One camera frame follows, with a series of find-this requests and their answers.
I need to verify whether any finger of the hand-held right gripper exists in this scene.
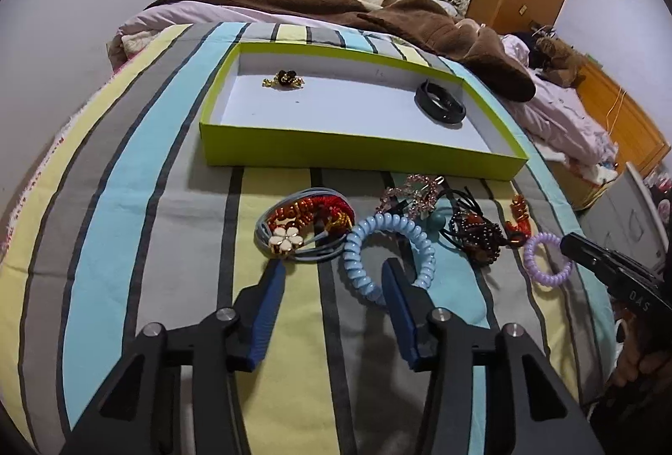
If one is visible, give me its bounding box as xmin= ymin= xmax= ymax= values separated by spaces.
xmin=561 ymin=232 xmax=663 ymax=314

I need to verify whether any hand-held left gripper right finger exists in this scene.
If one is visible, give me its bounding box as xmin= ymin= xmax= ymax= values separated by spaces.
xmin=381 ymin=258 xmax=604 ymax=455

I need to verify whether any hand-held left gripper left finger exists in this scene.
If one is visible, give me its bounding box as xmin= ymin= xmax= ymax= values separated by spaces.
xmin=60 ymin=258 xmax=289 ymax=455

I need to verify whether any grey hair tie white flower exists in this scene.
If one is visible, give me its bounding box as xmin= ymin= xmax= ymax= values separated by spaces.
xmin=255 ymin=188 xmax=354 ymax=261

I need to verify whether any light blue spiral hair tie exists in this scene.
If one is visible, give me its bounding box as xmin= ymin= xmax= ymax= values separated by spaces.
xmin=344 ymin=214 xmax=438 ymax=306

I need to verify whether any purple spiral hair tie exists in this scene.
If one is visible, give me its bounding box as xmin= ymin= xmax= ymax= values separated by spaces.
xmin=523 ymin=233 xmax=573 ymax=287

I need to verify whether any black hair tie teal bead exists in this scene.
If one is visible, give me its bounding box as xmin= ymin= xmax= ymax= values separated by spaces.
xmin=426 ymin=187 xmax=476 ymax=248

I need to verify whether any red and gold beaded ornament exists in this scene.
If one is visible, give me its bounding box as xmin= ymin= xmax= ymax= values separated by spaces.
xmin=268 ymin=195 xmax=356 ymax=236

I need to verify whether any orange red knot ornament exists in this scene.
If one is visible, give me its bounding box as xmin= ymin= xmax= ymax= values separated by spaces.
xmin=505 ymin=194 xmax=529 ymax=247

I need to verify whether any brown beaded hair tie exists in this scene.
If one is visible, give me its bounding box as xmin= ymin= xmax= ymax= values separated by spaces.
xmin=449 ymin=204 xmax=509 ymax=268

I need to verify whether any pink crystal hair tie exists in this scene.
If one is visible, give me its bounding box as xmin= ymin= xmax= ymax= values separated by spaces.
xmin=377 ymin=174 xmax=448 ymax=221

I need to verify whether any lime green shallow box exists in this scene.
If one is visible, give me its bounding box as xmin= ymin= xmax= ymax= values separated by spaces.
xmin=198 ymin=42 xmax=529 ymax=181

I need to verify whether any person's right hand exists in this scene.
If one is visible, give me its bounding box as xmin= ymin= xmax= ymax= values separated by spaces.
xmin=615 ymin=321 xmax=670 ymax=400

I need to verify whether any grey cabinet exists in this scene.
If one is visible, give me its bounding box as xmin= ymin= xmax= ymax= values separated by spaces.
xmin=579 ymin=161 xmax=672 ymax=290

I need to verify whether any orange wooden bed board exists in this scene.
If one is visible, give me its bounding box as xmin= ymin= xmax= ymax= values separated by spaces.
xmin=567 ymin=60 xmax=672 ymax=212

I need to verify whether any black wrist band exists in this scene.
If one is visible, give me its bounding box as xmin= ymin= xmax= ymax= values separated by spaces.
xmin=414 ymin=80 xmax=468 ymax=125

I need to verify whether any brown teddy bear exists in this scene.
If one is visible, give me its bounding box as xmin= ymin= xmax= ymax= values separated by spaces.
xmin=534 ymin=32 xmax=588 ymax=87

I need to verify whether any black and gold hair clip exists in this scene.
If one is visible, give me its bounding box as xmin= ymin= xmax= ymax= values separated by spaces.
xmin=262 ymin=70 xmax=306 ymax=89

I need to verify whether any dark clothing pile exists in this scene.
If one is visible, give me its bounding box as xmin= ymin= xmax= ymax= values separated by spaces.
xmin=508 ymin=31 xmax=549 ymax=68

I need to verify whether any brown fleece blanket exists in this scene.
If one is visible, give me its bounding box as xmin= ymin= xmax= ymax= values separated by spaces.
xmin=143 ymin=0 xmax=537 ymax=102

